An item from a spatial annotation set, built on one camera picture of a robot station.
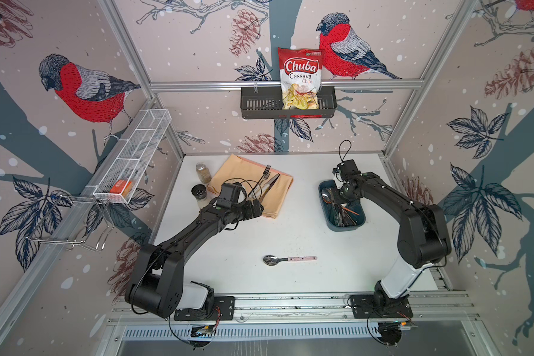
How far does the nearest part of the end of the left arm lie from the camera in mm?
680

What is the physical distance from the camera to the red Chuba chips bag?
0.83m

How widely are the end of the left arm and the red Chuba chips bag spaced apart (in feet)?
1.35
